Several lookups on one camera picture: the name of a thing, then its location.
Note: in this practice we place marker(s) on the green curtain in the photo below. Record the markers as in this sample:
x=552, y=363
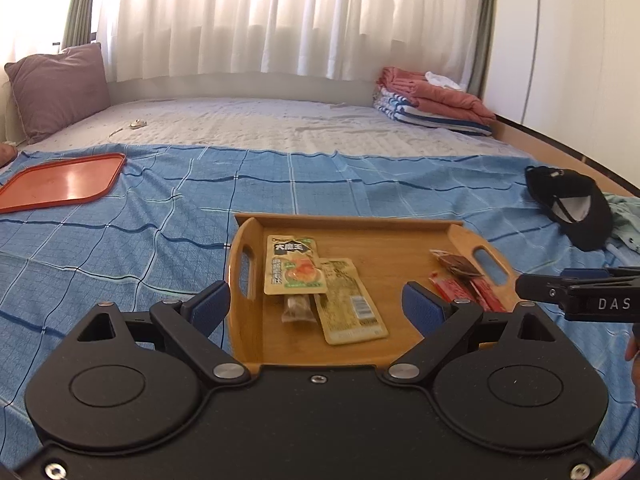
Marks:
x=80, y=10
x=485, y=60

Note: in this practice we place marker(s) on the yellow snack packet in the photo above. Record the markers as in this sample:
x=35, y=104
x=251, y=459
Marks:
x=350, y=305

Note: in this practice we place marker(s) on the purple pillow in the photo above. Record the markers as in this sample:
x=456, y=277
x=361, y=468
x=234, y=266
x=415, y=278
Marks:
x=55, y=90

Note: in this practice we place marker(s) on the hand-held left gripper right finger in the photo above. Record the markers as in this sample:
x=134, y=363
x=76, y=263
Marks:
x=422, y=307

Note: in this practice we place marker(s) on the folded blankets stack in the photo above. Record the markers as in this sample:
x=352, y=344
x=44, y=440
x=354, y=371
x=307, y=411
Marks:
x=450, y=100

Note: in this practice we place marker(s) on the folded blue striped blanket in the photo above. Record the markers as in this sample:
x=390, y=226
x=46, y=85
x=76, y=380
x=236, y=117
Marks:
x=400, y=110

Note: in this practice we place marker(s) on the long red snack bar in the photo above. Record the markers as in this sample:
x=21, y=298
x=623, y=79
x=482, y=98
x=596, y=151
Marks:
x=487, y=292

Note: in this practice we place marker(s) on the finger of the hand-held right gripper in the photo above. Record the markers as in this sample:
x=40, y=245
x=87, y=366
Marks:
x=545, y=289
x=590, y=275

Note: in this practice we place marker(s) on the gold snack packet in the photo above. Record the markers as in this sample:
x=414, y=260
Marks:
x=292, y=265

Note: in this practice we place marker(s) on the white cloth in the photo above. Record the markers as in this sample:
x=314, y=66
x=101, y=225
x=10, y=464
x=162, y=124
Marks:
x=440, y=78

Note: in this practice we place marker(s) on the pale green garment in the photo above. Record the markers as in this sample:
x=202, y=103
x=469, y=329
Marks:
x=627, y=220

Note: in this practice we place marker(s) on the orange plastic tray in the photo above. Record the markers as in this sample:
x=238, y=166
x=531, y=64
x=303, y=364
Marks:
x=60, y=182

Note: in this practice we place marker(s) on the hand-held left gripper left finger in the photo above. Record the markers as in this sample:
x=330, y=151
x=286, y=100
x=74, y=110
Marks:
x=210, y=305

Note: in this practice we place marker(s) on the white sheer curtain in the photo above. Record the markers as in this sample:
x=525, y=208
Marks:
x=275, y=10

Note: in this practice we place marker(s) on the white quilted mattress pad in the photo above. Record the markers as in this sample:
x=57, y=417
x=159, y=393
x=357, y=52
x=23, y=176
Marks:
x=300, y=125

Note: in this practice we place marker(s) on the small clear snack packet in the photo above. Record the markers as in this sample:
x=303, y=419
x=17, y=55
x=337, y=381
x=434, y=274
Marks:
x=298, y=310

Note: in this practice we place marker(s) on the square red cracker packet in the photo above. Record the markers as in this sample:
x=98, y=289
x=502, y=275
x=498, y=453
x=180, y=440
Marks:
x=447, y=287

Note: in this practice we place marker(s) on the blue checked bed sheet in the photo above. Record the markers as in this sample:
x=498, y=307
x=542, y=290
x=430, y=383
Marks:
x=150, y=240

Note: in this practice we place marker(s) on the white wardrobe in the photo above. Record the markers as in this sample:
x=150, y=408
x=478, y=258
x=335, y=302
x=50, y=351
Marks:
x=575, y=60

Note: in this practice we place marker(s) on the brown snack packet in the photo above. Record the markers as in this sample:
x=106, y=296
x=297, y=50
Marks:
x=457, y=264

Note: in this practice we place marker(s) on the reddish brown object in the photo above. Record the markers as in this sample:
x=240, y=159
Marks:
x=6, y=154

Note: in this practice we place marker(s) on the black cap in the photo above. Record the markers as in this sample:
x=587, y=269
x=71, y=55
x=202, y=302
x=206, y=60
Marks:
x=595, y=230

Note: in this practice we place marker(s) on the person's right hand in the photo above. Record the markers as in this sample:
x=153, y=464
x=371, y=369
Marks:
x=636, y=370

